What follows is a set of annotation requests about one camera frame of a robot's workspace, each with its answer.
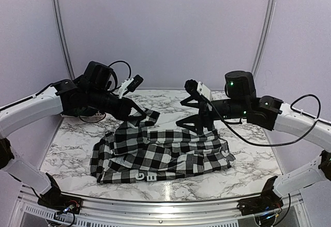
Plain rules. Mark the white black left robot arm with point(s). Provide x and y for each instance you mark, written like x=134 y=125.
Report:
x=28 y=124

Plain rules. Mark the front aluminium table rail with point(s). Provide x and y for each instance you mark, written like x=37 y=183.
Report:
x=113 y=212

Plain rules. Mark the left aluminium frame post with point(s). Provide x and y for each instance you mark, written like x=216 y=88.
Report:
x=62 y=37

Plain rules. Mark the pink perforated laundry basket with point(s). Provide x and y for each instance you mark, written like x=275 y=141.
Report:
x=99 y=114

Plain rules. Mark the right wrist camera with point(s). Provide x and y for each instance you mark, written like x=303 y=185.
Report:
x=198 y=91

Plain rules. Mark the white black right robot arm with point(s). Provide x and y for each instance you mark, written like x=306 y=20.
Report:
x=269 y=113

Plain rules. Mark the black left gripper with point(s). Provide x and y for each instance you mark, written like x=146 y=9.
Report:
x=123 y=110

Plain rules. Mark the black white plaid shirt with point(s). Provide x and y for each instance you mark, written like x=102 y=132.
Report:
x=134 y=152

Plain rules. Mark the right aluminium frame post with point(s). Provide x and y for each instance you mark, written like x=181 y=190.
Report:
x=267 y=22

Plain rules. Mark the aluminium frame post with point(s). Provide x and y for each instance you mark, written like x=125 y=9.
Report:
x=267 y=22
x=62 y=37

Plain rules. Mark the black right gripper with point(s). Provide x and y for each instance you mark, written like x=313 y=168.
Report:
x=199 y=130

